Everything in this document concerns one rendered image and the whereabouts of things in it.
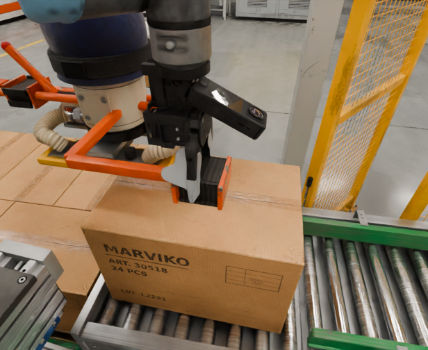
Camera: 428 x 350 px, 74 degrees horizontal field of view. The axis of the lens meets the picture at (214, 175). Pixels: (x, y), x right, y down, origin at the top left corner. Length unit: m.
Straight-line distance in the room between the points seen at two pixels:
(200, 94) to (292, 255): 0.51
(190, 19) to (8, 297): 0.58
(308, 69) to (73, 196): 1.39
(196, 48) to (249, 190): 0.61
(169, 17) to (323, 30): 1.34
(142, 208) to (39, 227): 0.76
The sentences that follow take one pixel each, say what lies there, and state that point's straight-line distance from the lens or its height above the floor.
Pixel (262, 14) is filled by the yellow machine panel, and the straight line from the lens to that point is 8.09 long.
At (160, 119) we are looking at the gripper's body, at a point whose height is 1.37.
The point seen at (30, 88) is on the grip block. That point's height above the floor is 1.26.
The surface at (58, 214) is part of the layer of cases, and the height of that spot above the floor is 0.54.
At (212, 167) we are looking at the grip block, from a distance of 0.47.
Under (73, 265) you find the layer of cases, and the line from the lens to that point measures 1.33.
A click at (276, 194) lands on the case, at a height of 0.95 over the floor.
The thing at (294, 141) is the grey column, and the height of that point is 0.58.
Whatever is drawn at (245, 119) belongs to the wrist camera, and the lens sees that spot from 0.38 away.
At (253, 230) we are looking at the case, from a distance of 0.79.
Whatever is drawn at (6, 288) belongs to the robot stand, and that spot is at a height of 1.04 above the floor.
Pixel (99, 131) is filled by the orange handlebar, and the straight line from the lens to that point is 0.65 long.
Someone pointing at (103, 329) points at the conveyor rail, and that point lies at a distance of 1.10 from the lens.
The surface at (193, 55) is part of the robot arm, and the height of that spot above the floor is 1.45.
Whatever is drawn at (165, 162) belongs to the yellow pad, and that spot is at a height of 1.13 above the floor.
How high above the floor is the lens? 1.56
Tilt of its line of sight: 39 degrees down
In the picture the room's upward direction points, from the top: straight up
